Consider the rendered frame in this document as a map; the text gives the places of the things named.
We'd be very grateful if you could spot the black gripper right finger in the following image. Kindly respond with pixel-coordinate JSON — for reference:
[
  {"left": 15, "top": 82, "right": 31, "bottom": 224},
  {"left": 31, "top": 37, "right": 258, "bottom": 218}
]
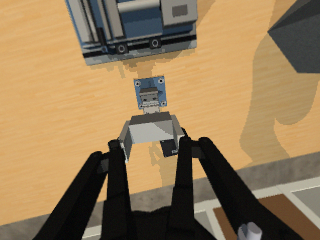
[{"left": 166, "top": 114, "right": 304, "bottom": 240}]

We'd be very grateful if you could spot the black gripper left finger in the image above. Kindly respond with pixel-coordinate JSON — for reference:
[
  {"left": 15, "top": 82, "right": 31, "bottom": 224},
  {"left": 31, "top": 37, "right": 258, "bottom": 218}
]
[{"left": 32, "top": 120, "right": 132, "bottom": 240}]

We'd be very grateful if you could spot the grey flat bar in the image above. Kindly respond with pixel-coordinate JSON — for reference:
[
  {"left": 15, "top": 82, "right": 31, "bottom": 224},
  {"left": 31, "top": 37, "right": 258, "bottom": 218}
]
[
  {"left": 97, "top": 0, "right": 113, "bottom": 41},
  {"left": 83, "top": 0, "right": 100, "bottom": 43}
]

